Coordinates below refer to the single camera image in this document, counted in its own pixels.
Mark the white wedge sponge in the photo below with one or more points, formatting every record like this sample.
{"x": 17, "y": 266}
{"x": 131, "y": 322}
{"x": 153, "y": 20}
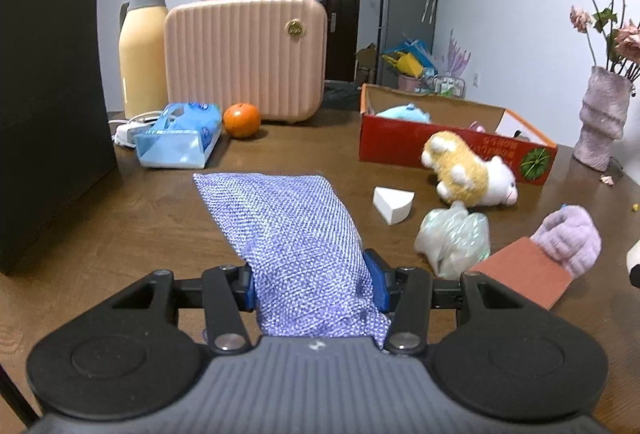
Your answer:
{"x": 394, "y": 205}

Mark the pink ribbed suitcase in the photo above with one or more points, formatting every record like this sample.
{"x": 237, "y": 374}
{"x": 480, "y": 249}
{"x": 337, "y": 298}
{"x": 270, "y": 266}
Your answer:
{"x": 268, "y": 53}

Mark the black paper bag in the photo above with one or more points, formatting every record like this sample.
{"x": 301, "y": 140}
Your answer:
{"x": 55, "y": 140}

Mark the iridescent plastic bag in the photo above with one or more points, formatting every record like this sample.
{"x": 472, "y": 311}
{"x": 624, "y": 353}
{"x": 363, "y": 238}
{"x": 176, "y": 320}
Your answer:
{"x": 453, "y": 240}

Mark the metal wire trolley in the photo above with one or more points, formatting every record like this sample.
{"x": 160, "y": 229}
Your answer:
{"x": 451, "y": 87}

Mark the purple textured vase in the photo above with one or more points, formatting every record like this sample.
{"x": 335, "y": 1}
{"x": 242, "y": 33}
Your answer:
{"x": 603, "y": 115}

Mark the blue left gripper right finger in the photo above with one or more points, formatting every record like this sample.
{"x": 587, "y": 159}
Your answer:
{"x": 383, "y": 281}

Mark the yellow white plush dog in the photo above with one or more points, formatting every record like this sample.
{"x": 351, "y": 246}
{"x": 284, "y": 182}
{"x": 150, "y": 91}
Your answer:
{"x": 463, "y": 176}

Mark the blue tissue pack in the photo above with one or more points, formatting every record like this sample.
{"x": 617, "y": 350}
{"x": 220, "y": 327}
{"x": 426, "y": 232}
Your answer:
{"x": 183, "y": 137}

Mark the grey refrigerator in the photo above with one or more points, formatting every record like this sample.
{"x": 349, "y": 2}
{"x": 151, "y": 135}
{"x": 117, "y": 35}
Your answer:
{"x": 401, "y": 20}

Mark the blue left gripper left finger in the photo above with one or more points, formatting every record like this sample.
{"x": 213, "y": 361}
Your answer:
{"x": 245, "y": 289}

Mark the lavender knitted glove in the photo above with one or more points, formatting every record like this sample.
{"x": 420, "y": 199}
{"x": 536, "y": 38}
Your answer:
{"x": 570, "y": 238}

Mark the purple satin scrunchie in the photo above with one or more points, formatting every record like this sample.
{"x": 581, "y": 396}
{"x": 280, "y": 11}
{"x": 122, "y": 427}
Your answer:
{"x": 477, "y": 127}

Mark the purple checkered fabric pouch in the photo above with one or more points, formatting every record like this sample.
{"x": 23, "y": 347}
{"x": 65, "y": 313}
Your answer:
{"x": 304, "y": 250}

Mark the blue fluffy monster plush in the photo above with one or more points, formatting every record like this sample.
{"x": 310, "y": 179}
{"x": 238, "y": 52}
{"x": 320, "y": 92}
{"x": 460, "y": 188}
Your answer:
{"x": 408, "y": 112}

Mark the orange fruit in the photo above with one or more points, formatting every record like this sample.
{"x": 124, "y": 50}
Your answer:
{"x": 242, "y": 120}

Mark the black bag on floor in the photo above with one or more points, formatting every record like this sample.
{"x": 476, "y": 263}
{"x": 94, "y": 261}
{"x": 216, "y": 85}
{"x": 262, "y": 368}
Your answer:
{"x": 341, "y": 95}

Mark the cream thermos jug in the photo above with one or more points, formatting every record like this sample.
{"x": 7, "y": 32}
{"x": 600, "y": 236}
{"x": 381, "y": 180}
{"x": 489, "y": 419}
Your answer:
{"x": 141, "y": 52}

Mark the red cardboard box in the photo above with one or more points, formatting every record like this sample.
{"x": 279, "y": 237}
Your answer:
{"x": 416, "y": 130}

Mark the dried pink roses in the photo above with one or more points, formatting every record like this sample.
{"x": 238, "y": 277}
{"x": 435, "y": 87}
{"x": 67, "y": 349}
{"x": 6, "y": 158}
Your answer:
{"x": 609, "y": 20}

